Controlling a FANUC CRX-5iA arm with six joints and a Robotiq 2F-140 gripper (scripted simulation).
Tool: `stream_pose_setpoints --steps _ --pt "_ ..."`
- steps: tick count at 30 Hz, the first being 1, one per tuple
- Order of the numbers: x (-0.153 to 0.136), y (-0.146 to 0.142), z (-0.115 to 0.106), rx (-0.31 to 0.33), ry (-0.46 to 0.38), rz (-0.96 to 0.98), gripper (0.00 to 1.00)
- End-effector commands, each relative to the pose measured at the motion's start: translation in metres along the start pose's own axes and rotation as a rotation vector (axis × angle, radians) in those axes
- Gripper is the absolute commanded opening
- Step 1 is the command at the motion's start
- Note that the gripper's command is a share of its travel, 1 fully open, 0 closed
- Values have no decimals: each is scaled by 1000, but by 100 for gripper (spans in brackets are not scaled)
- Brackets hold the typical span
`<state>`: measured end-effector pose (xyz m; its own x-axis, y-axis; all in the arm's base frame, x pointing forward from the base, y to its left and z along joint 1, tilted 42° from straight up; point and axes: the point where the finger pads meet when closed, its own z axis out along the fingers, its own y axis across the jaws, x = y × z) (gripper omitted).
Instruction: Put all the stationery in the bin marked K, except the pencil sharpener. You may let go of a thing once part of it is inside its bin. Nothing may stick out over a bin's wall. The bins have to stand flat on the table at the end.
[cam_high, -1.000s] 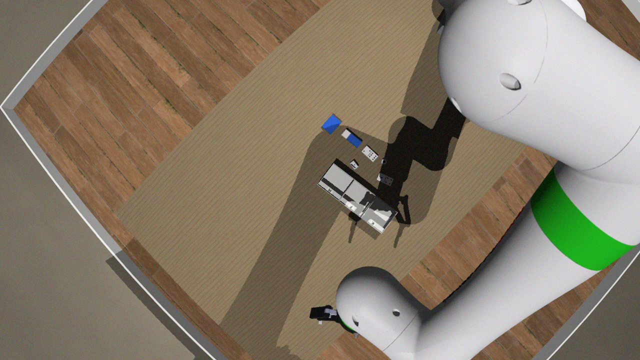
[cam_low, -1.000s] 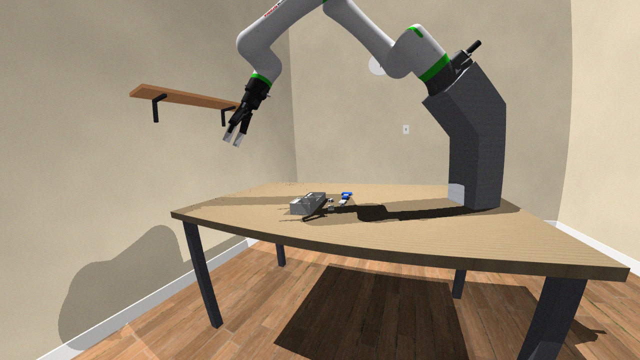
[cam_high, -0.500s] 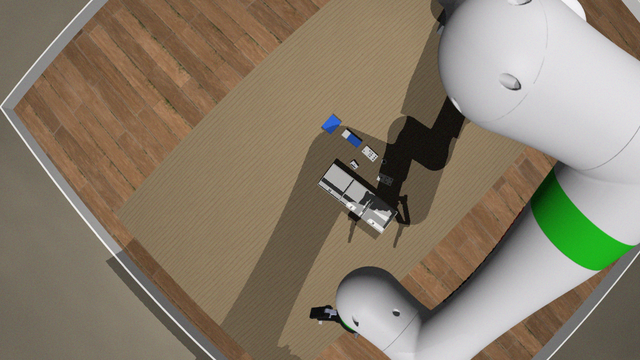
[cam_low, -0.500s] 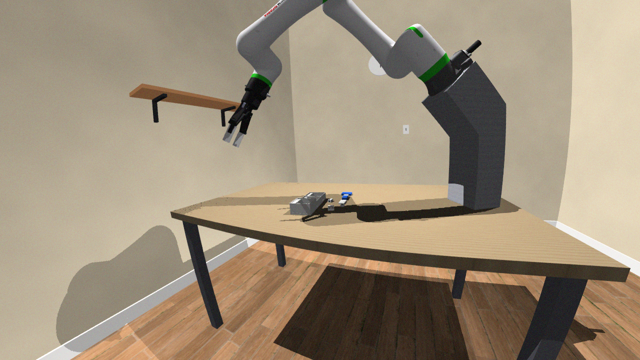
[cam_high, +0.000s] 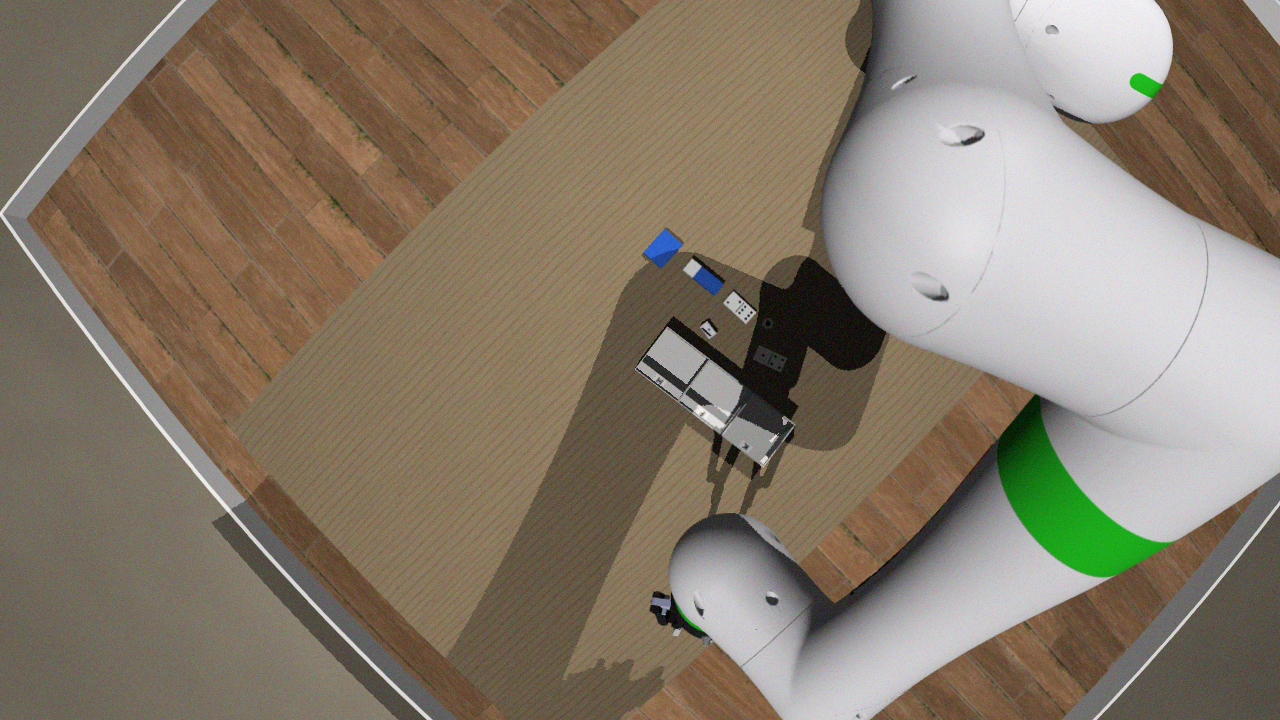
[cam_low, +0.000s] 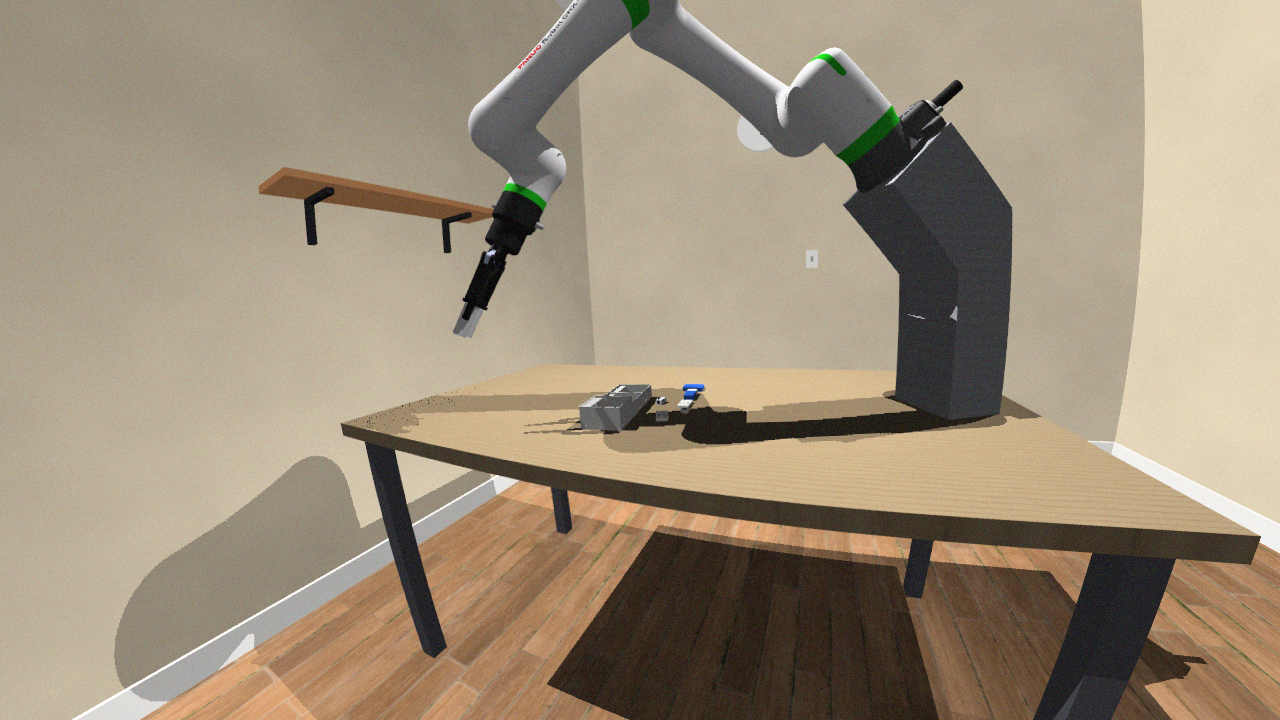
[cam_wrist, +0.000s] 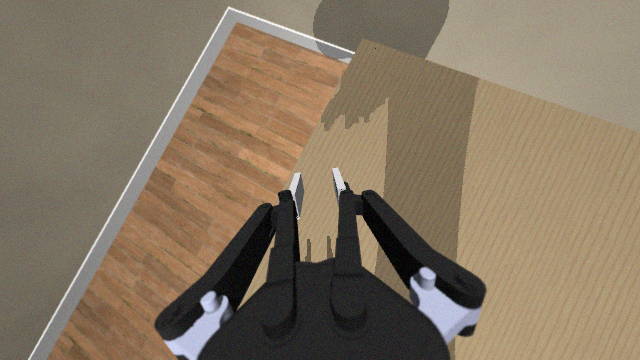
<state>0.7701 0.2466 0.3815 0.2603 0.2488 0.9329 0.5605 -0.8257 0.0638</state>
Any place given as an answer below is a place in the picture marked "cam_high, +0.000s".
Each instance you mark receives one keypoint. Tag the white three-compartment bin rack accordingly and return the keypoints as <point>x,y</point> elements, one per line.
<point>673,364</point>

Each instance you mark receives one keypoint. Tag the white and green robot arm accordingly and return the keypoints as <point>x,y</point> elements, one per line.
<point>962,216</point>

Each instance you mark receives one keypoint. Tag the white domino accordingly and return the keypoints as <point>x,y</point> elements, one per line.
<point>739,307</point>
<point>769,358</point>

